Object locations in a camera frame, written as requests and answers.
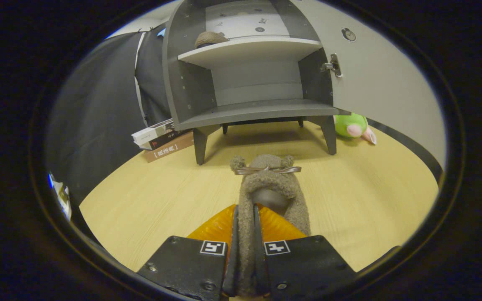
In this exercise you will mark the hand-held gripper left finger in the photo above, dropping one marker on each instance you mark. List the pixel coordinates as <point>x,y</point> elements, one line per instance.
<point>232,267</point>

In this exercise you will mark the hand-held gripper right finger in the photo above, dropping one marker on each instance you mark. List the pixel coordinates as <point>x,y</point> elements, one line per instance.
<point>260,267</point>

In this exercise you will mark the brown fuzzy shoe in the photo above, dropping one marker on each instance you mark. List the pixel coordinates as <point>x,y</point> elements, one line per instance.
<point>272,184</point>
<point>209,38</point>

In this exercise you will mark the grey shoe cabinet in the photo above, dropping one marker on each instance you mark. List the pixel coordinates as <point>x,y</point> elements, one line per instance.
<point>257,110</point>

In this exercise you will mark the metal door hinge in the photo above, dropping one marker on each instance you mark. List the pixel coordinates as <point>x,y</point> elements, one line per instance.
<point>333,66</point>

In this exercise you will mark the brown book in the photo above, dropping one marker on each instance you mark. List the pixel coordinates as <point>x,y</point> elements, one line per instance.
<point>170,150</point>

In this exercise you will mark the black book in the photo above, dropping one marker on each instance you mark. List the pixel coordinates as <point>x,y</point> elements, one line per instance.
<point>163,140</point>

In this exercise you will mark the green and pink plush toy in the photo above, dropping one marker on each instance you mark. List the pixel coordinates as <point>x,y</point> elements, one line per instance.
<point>349,124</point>

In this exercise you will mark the cluttered white stand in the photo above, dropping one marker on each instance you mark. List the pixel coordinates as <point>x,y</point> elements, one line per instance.
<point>62,196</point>

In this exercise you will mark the black backdrop cloth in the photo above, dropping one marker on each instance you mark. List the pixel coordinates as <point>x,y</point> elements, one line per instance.
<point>98,117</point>

